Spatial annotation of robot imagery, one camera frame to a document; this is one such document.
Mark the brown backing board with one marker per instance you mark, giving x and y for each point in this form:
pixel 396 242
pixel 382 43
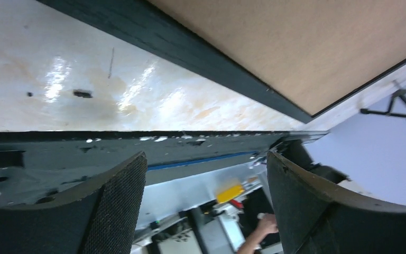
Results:
pixel 312 52

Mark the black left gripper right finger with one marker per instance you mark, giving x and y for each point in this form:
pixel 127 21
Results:
pixel 315 215

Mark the bare human forearm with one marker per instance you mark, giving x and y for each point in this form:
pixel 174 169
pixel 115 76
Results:
pixel 250 244

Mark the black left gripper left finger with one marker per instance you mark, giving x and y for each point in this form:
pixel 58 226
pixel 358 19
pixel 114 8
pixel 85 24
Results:
pixel 98 215

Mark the bare human hand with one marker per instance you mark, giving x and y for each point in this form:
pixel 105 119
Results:
pixel 267 224

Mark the black picture frame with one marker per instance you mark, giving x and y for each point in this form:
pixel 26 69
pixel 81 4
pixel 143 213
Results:
pixel 144 25

